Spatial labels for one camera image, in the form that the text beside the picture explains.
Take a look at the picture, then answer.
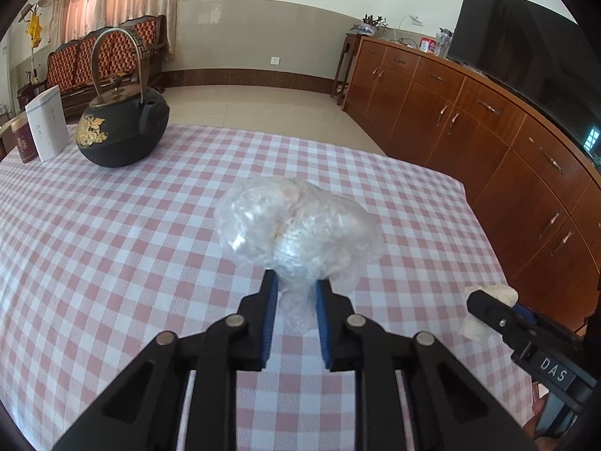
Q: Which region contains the clear plastic bag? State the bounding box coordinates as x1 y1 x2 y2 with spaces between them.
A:
213 176 386 334

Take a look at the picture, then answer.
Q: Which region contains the person's right hand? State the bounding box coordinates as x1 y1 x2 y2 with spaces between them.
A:
523 383 559 451

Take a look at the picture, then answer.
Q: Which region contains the small potted plant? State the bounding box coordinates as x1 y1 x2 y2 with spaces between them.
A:
351 14 390 37

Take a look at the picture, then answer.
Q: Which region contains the black flat television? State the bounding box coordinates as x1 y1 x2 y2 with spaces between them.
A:
446 0 601 165

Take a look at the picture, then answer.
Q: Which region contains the long wooden sideboard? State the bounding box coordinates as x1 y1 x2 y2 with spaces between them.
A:
343 35 601 339

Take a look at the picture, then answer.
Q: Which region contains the wooden sofa with orange cushions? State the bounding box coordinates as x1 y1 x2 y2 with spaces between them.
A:
46 14 170 118

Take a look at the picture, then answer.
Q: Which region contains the pink checked tablecloth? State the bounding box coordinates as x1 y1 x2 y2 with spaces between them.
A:
0 123 541 451

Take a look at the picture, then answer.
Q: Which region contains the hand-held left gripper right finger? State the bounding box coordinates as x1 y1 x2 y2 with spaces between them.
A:
316 279 538 451

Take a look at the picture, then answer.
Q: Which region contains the dark red tin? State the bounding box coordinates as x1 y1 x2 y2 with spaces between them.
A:
10 114 39 165

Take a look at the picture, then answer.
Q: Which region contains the clear glass jar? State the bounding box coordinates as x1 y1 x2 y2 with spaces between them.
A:
434 28 454 58

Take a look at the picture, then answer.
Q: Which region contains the yellow garment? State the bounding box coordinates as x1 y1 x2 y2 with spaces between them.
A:
27 14 44 48

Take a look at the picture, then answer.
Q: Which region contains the black iron teapot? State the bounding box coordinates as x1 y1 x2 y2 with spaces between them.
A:
76 28 171 168

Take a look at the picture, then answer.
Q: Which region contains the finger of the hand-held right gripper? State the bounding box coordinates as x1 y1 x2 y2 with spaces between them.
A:
466 290 541 362
513 303 585 341

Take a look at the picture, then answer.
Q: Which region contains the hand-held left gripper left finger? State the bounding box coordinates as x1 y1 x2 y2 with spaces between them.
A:
53 269 281 451

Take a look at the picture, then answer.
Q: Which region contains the wooden coat stand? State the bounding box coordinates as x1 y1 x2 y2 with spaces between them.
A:
19 0 52 86

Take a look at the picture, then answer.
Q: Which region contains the white charger cable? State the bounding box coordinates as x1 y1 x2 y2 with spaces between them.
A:
394 14 423 48

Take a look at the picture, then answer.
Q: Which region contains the white cloth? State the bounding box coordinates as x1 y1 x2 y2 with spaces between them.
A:
462 283 519 341

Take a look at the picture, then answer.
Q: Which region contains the white tin box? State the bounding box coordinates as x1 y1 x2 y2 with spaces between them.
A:
25 85 69 163

